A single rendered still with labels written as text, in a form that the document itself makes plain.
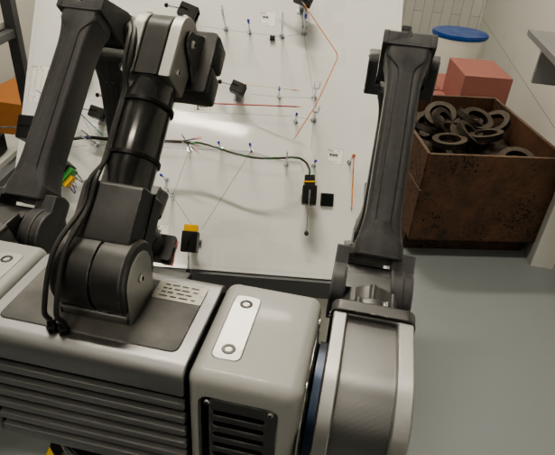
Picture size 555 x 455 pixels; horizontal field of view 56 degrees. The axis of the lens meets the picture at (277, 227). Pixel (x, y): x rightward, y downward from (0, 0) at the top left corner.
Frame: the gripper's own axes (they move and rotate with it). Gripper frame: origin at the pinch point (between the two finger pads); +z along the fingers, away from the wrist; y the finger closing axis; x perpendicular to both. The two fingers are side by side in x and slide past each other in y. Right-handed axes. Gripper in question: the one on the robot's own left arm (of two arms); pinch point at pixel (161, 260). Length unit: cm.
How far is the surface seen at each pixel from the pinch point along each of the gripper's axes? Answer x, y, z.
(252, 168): -41.1, -12.9, 13.8
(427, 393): -9, -92, 126
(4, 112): -153, 210, 159
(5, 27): -65, 72, -9
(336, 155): -50, -38, 13
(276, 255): -18.0, -25.1, 25.1
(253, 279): -10.0, -19.3, 27.6
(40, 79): -52, 58, -1
